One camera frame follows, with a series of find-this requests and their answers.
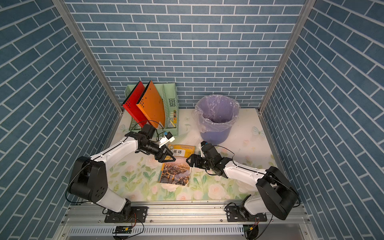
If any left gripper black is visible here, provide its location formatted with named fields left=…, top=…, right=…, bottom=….
left=140, top=140, right=176, bottom=162

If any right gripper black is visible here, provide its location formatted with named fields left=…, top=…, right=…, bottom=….
left=185, top=153, right=215, bottom=170

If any English textbook yellow cover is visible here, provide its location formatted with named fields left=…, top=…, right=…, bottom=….
left=158, top=144, right=196, bottom=186

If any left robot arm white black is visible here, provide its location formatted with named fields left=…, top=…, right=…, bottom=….
left=66, top=124, right=176, bottom=218

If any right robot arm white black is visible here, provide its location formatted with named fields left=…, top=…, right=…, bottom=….
left=186, top=141, right=299, bottom=221

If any orange file folder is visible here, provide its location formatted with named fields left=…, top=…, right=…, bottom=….
left=137, top=81, right=166, bottom=128

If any red file folder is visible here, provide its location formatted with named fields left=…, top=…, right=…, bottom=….
left=122, top=81, right=149, bottom=127

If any purple trash bin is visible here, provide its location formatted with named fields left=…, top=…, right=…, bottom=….
left=195, top=95, right=240, bottom=146

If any clear plastic bin liner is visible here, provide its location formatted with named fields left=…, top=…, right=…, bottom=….
left=193, top=94, right=241, bottom=134

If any green plastic file rack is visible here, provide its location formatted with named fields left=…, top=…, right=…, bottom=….
left=125, top=83, right=179, bottom=136

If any small black electronics box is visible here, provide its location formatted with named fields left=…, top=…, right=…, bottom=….
left=113, top=226, right=133, bottom=235

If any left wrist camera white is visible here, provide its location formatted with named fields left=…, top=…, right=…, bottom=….
left=159, top=132, right=175, bottom=147

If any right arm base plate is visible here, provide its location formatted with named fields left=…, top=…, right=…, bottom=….
left=224, top=205, right=268, bottom=222

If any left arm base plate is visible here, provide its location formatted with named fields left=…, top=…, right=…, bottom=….
left=104, top=207, right=149, bottom=224

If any aluminium mounting rail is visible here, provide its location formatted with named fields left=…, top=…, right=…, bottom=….
left=54, top=201, right=316, bottom=240

